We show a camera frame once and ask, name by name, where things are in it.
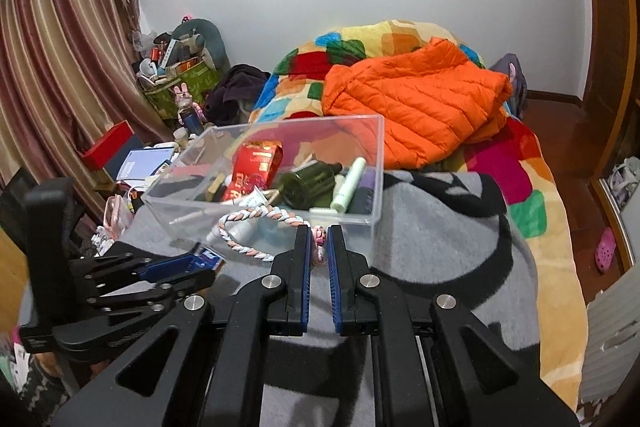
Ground person's left forearm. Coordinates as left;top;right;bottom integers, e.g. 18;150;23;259
12;352;71;427

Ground white sneakers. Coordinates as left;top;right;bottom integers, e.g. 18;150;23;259
605;157;640;212

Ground small white tube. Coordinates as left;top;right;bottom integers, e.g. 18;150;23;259
242;187;269;210

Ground red box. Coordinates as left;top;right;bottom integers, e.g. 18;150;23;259
81;121;135;172

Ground clear plastic box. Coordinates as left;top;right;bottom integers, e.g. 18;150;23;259
142;113;386;259

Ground pink rabbit toy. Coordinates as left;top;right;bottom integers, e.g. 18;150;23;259
172;82;206;130

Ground white radiator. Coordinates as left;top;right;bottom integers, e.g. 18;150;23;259
580;267;640;414

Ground dark cloth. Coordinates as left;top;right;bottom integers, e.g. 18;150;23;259
205;64;274;126

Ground dark green bottle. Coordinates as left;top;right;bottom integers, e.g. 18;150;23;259
277;161;344;210

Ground light green tube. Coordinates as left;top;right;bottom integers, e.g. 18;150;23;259
330;157;367;214

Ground blue folder with white paper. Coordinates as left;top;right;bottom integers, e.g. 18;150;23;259
115;144;181;184

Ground wooden desk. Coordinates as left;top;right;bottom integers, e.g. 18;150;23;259
0;227;31;334

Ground orange down jacket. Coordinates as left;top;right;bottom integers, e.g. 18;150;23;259
321;37;515;170

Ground small blue box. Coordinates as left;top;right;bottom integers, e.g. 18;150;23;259
192;247;224;274

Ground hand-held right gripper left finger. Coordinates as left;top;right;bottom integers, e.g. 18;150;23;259
50;224;313;427

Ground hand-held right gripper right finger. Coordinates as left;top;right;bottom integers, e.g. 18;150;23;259
326;224;581;427

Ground pink pouch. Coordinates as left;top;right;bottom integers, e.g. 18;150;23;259
102;194;136;241

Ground pink clog shoe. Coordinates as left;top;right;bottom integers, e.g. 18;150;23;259
594;227;619;276

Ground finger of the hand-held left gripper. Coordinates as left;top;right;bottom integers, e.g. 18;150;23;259
70;253;202;294
85;268;217;310

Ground wooden wardrobe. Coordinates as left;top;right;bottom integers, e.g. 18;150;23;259
575;0;640;188

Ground pink and white braided rope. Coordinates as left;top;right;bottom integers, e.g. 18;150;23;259
217;204;327;261

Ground grey-purple garment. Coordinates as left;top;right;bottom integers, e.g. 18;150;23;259
492;53;529;118

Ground striped brown curtain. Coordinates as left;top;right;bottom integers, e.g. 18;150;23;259
0;0;167;208

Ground green bag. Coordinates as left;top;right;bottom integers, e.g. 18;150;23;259
142;54;221;120

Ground grey-green neck pillow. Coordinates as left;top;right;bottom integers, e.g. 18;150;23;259
170;18;231;74

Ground grey and black blanket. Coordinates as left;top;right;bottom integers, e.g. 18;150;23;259
20;169;544;427

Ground colourful patchwork blanket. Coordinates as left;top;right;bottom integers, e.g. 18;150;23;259
250;21;591;404

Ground red packet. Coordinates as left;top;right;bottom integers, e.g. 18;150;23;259
220;141;284;202

